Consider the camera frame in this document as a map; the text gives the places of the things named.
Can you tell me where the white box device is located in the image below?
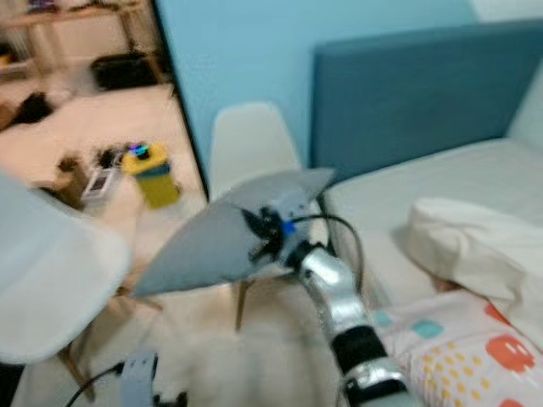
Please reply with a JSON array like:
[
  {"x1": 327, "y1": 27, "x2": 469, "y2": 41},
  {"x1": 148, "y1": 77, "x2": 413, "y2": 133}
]
[{"x1": 82, "y1": 166, "x2": 119, "y2": 204}]

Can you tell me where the small black floor object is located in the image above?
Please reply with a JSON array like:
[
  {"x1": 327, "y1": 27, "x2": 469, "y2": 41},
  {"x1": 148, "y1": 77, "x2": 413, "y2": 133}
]
[{"x1": 12, "y1": 92, "x2": 55, "y2": 127}]

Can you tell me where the yellow bin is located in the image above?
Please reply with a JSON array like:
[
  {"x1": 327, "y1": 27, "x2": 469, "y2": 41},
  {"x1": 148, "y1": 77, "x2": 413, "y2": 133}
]
[{"x1": 120, "y1": 142, "x2": 182, "y2": 209}]

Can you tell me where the white pillow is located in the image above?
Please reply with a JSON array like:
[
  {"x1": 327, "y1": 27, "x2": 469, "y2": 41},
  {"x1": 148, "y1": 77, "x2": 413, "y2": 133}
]
[{"x1": 405, "y1": 197, "x2": 543, "y2": 342}]

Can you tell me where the black bag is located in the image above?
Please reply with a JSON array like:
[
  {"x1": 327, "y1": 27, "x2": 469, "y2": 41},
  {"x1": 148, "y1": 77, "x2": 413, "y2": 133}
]
[{"x1": 91, "y1": 52, "x2": 160, "y2": 92}]

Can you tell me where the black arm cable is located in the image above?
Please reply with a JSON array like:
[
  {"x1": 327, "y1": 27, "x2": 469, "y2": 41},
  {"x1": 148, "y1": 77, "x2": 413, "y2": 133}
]
[
  {"x1": 63, "y1": 362, "x2": 125, "y2": 407},
  {"x1": 293, "y1": 212, "x2": 366, "y2": 293}
]

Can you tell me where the white bed mattress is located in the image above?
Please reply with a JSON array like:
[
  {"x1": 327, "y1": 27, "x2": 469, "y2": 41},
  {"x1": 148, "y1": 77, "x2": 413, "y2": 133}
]
[{"x1": 322, "y1": 137, "x2": 543, "y2": 310}]

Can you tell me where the grey pillow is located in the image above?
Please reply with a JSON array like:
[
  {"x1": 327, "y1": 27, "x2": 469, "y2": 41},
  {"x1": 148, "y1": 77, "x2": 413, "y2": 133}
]
[{"x1": 132, "y1": 167, "x2": 337, "y2": 298}]

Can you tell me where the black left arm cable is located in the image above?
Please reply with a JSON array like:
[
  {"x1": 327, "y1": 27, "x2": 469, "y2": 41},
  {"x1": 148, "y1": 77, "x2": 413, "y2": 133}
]
[{"x1": 63, "y1": 362, "x2": 125, "y2": 407}]

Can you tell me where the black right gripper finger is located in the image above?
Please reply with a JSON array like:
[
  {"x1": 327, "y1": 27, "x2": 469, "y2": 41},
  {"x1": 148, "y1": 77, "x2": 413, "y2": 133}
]
[{"x1": 241, "y1": 207, "x2": 272, "y2": 240}]

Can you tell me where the colourful patterned blanket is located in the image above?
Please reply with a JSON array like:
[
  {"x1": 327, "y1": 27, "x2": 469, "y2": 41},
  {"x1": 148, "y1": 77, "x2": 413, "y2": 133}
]
[{"x1": 369, "y1": 287, "x2": 543, "y2": 407}]

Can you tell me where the white chair with wooden legs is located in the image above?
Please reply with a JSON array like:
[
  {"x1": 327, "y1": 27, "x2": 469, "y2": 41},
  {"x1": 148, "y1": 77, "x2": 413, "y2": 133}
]
[
  {"x1": 208, "y1": 102, "x2": 325, "y2": 332},
  {"x1": 0, "y1": 174, "x2": 135, "y2": 404}
]

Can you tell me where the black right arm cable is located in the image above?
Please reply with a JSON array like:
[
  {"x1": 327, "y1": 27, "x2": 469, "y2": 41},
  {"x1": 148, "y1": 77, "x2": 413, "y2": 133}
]
[{"x1": 293, "y1": 212, "x2": 366, "y2": 293}]

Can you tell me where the white upright cushion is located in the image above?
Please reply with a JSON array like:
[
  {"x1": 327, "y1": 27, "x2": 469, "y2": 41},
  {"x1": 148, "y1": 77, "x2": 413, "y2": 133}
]
[{"x1": 506, "y1": 83, "x2": 543, "y2": 155}]

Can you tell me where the wooden table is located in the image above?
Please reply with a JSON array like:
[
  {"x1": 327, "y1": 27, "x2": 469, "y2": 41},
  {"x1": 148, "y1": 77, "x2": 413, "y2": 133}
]
[{"x1": 0, "y1": 2, "x2": 169, "y2": 86}]

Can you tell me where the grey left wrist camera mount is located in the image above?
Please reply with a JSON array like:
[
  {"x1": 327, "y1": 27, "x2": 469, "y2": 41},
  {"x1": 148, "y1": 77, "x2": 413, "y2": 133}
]
[{"x1": 120, "y1": 351, "x2": 159, "y2": 407}]

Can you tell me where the teal bed headboard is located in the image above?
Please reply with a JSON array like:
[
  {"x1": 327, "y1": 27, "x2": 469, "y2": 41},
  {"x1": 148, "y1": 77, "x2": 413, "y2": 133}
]
[{"x1": 309, "y1": 19, "x2": 543, "y2": 185}]

